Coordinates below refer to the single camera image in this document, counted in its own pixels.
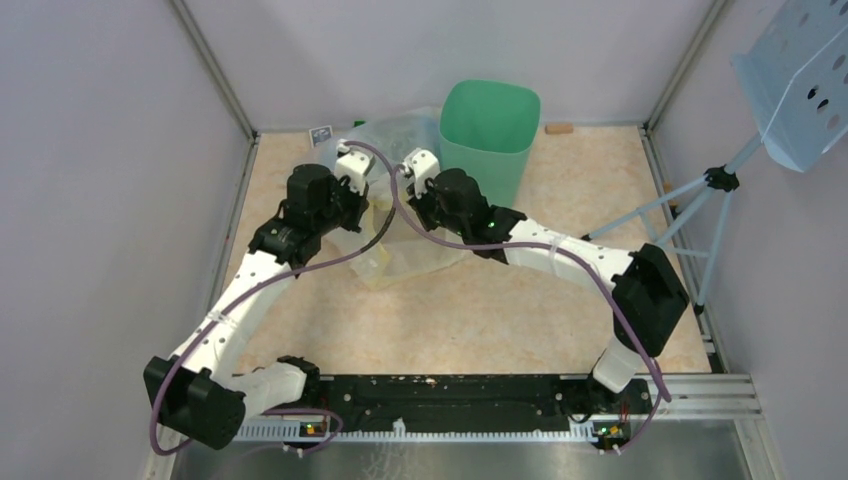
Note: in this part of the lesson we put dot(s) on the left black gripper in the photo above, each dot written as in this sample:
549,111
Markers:
359,202

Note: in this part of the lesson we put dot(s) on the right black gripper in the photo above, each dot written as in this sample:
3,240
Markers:
420,205

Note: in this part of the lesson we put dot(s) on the clear yellowish plastic bag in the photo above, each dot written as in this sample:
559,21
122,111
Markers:
401,253

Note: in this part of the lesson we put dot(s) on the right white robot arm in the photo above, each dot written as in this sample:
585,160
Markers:
641,287

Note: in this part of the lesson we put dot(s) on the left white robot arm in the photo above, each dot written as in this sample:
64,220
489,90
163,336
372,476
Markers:
195,391

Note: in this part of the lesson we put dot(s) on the green plastic trash bin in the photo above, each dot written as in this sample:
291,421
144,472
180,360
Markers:
487,129

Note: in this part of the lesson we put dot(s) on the blue playing card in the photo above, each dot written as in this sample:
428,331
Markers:
318,135

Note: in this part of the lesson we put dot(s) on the small wooden block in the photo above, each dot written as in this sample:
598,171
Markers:
559,128

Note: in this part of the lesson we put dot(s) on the light blue tripod stand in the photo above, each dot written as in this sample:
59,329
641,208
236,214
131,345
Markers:
683,204

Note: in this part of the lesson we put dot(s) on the perforated light blue panel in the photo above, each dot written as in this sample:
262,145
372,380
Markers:
794,79

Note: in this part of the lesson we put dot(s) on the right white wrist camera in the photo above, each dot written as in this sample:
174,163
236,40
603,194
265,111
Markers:
420,164

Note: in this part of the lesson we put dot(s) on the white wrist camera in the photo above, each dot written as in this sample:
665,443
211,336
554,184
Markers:
420,164
353,165

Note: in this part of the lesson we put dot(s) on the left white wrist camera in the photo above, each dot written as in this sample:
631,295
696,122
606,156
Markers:
353,165

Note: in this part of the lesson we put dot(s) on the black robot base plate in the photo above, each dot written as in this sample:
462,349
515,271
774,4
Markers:
471,404

